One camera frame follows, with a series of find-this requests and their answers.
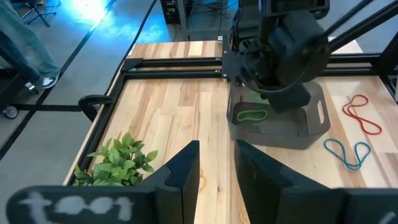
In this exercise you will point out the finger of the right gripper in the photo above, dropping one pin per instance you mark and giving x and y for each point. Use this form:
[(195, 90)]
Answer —
[(289, 98)]

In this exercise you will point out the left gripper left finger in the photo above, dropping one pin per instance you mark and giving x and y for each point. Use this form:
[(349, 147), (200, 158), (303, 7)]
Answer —
[(183, 186)]

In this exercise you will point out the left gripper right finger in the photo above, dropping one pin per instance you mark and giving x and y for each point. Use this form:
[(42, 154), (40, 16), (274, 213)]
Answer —
[(267, 193)]

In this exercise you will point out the yellow rubber band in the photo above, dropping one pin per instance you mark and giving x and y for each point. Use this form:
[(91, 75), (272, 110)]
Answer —
[(203, 183), (242, 214)]

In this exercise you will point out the grey translucent plastic bin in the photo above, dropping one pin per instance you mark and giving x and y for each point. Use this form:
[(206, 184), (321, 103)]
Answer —
[(280, 137)]

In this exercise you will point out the green rubber band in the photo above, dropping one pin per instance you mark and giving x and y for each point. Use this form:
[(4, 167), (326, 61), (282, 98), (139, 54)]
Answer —
[(252, 120)]

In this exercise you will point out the red rubber band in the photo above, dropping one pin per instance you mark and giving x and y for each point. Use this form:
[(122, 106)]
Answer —
[(362, 122)]

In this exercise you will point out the teal rubber band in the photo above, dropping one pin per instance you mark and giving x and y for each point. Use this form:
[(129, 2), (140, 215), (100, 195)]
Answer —
[(350, 168)]

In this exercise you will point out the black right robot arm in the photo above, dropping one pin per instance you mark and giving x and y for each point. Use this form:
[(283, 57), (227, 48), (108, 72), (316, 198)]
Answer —
[(289, 6)]

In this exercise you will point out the small green potted plant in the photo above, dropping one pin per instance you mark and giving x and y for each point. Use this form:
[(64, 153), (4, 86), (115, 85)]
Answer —
[(115, 161)]

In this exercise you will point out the dark metal desk base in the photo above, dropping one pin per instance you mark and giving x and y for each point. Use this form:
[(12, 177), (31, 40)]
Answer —
[(202, 34)]

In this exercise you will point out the black clamp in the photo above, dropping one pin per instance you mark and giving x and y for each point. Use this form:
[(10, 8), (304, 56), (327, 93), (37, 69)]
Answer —
[(93, 99)]

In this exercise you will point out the black computer tower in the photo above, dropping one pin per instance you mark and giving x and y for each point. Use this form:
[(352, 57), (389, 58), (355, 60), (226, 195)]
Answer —
[(170, 11)]

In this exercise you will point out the black wheeled cart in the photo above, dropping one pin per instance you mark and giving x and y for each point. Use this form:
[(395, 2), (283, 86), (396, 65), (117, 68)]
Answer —
[(12, 84)]

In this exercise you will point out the person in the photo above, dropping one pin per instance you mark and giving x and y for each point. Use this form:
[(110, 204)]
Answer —
[(28, 46)]

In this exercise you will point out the black tripod stand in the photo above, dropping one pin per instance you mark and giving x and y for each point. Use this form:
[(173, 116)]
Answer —
[(36, 9)]

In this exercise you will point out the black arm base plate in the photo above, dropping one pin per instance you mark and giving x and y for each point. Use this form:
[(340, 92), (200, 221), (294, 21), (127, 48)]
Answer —
[(231, 67)]

